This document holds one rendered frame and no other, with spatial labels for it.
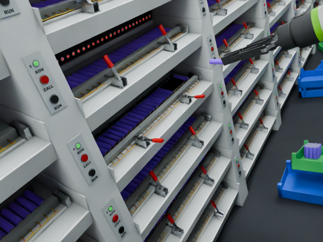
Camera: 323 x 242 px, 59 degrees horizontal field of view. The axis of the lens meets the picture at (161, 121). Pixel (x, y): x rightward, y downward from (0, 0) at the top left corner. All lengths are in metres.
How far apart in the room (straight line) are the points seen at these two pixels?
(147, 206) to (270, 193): 0.82
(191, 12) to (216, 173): 0.66
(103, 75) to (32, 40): 0.25
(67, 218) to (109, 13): 0.49
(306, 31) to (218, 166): 0.68
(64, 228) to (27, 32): 0.42
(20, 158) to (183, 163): 0.60
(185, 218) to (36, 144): 0.67
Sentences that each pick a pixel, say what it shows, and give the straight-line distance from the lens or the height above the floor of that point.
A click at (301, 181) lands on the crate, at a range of 1.64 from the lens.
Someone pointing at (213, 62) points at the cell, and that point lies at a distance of 1.03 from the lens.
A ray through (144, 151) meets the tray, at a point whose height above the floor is 0.68.
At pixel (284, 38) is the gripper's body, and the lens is 0.91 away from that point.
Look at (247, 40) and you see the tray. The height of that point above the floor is 0.69.
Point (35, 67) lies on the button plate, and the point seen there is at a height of 1.02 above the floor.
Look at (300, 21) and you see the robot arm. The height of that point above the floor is 0.89.
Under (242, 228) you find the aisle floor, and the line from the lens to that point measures 1.45.
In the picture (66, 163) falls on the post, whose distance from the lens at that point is 0.65.
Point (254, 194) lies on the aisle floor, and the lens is 1.59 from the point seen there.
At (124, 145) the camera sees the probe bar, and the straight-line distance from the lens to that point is 0.82.
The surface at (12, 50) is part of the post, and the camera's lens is 0.59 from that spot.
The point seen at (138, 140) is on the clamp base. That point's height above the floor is 0.71.
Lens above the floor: 1.10
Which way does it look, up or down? 26 degrees down
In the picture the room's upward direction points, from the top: 19 degrees counter-clockwise
